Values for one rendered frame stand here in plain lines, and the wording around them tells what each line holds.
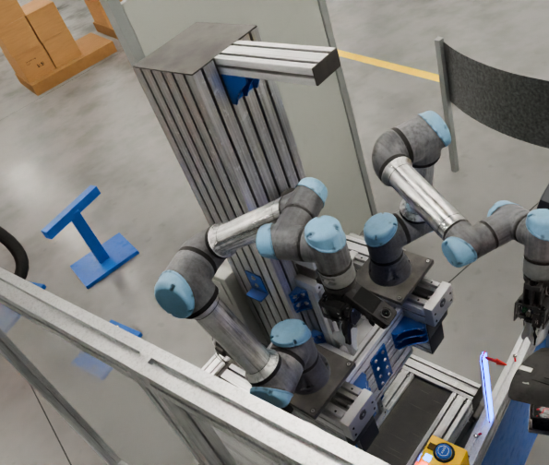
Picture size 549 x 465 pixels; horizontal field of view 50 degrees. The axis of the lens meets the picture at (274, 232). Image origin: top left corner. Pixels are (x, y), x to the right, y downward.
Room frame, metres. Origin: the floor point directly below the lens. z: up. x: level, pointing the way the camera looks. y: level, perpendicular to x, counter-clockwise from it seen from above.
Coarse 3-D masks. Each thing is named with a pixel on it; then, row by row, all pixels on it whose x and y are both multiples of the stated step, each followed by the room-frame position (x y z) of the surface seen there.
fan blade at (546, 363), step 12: (528, 360) 0.88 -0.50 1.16; (540, 360) 0.86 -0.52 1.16; (516, 372) 0.85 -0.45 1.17; (528, 372) 0.84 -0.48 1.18; (540, 372) 0.82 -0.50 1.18; (516, 384) 0.81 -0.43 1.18; (540, 384) 0.79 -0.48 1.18; (516, 396) 0.78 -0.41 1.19; (528, 396) 0.77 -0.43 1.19; (540, 396) 0.76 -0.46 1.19
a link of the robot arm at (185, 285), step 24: (192, 264) 1.18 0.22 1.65; (168, 288) 1.12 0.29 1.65; (192, 288) 1.12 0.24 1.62; (216, 288) 1.16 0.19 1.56; (168, 312) 1.14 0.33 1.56; (192, 312) 1.10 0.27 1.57; (216, 312) 1.12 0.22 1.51; (216, 336) 1.10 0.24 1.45; (240, 336) 1.10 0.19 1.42; (240, 360) 1.08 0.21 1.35; (264, 360) 1.08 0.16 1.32; (288, 360) 1.10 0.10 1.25; (264, 384) 1.04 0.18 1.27; (288, 384) 1.04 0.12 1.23
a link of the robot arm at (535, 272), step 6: (528, 264) 0.88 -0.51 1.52; (522, 270) 0.90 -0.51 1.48; (528, 270) 0.88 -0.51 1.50; (534, 270) 0.86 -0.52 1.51; (540, 270) 0.86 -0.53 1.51; (546, 270) 0.85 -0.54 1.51; (528, 276) 0.87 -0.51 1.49; (534, 276) 0.86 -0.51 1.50; (540, 276) 0.85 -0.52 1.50; (546, 276) 0.85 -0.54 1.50
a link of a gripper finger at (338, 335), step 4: (340, 324) 0.89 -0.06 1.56; (340, 328) 0.88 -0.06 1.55; (352, 328) 0.86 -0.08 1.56; (356, 328) 0.87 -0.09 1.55; (332, 332) 0.90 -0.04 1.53; (336, 332) 0.89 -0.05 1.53; (340, 332) 0.88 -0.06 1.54; (352, 332) 0.86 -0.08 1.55; (356, 332) 0.87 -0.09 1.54; (332, 336) 0.90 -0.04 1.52; (336, 336) 0.89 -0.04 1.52; (340, 336) 0.88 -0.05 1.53; (352, 336) 0.86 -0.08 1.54; (340, 340) 0.88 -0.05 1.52; (344, 340) 0.87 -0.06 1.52; (352, 340) 0.85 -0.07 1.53; (356, 340) 0.86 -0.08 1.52; (344, 344) 0.87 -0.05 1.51; (348, 344) 0.85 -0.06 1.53; (352, 344) 0.85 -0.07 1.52; (356, 344) 0.86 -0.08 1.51; (348, 348) 0.86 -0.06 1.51; (352, 348) 0.85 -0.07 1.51; (356, 348) 0.86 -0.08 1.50; (352, 352) 0.86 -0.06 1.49
